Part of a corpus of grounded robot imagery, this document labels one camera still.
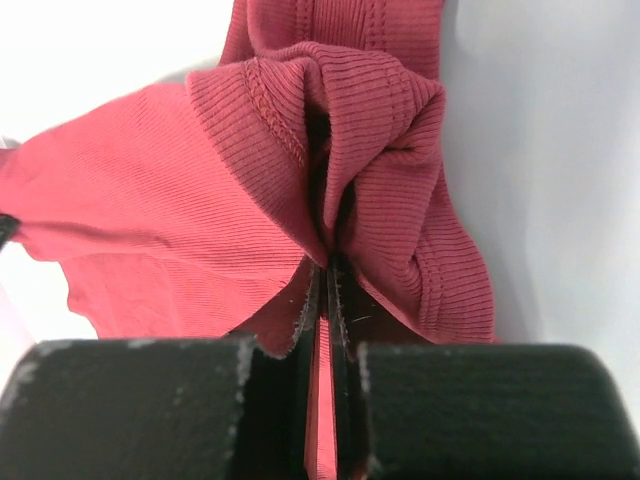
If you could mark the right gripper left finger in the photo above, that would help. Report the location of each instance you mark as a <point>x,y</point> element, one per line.
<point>165,409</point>

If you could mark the pink tank top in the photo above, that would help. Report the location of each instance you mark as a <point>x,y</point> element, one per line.
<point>182,210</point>

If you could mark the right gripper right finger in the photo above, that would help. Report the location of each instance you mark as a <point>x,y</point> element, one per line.
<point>419,411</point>

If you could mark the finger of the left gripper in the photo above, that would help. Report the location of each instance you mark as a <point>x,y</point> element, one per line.
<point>8,228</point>

